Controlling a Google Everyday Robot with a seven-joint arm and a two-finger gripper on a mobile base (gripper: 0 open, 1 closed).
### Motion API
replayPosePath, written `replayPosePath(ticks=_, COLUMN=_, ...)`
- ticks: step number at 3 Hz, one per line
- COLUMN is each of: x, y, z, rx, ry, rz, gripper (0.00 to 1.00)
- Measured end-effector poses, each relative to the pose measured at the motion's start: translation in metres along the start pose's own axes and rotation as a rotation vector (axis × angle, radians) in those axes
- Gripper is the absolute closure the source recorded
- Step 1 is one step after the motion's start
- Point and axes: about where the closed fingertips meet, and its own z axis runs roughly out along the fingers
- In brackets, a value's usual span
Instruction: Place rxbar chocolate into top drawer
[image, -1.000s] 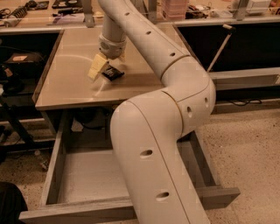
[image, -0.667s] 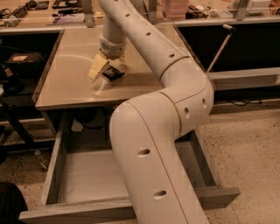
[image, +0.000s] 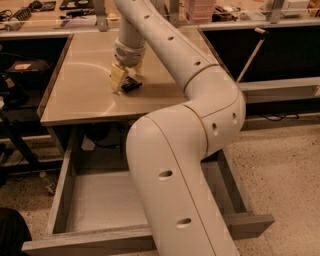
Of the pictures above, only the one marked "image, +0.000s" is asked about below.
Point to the metal post left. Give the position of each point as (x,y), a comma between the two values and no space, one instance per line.
(99,7)

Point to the metal post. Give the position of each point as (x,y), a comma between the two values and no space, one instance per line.
(99,7)
(174,12)
(275,11)

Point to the black stand left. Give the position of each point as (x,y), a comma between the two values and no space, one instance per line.
(33,164)

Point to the white stick with black tip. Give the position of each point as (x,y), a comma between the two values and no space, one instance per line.
(263,36)

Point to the metal post right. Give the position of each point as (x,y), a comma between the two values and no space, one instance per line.
(275,11)

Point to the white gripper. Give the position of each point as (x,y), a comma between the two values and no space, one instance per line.
(129,55)

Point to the grey wooden open drawer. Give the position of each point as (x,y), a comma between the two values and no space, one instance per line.
(96,210)

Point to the metal post centre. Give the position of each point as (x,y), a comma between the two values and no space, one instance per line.
(174,12)

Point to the black box with label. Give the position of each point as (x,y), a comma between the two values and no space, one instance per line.
(31,74)

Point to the black rxbar chocolate wrapper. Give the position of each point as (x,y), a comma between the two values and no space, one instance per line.
(130,84)

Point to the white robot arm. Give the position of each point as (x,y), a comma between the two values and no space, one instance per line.
(165,148)

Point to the pink stacked container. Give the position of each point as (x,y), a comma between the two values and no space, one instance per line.
(199,11)

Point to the black round object bottom left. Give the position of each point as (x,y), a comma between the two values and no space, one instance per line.
(14,232)

